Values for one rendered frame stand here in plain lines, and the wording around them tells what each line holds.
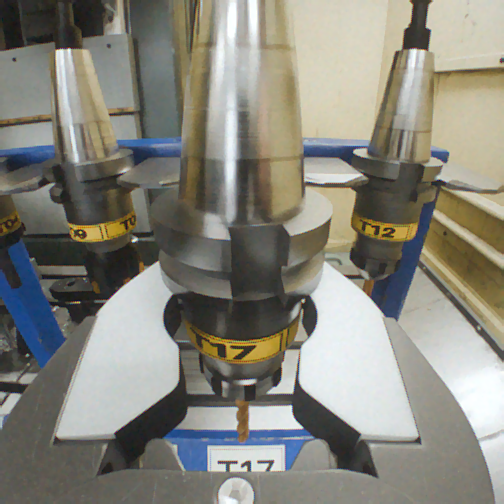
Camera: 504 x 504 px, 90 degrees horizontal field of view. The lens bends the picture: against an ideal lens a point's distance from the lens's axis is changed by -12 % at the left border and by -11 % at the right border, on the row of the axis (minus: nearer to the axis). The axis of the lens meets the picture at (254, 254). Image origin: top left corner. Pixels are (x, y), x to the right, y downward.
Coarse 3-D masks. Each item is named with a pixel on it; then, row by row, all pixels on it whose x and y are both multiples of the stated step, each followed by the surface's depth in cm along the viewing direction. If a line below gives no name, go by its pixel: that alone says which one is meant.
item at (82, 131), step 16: (64, 64) 15; (80, 64) 15; (64, 80) 15; (80, 80) 16; (96, 80) 17; (64, 96) 15; (80, 96) 16; (96, 96) 17; (64, 112) 16; (80, 112) 16; (96, 112) 17; (64, 128) 16; (80, 128) 16; (96, 128) 17; (112, 128) 19; (64, 144) 17; (80, 144) 17; (96, 144) 17; (112, 144) 18; (64, 160) 17; (80, 160) 17
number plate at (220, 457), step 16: (208, 448) 27; (224, 448) 27; (240, 448) 27; (256, 448) 27; (272, 448) 27; (208, 464) 26; (224, 464) 27; (240, 464) 27; (256, 464) 27; (272, 464) 27
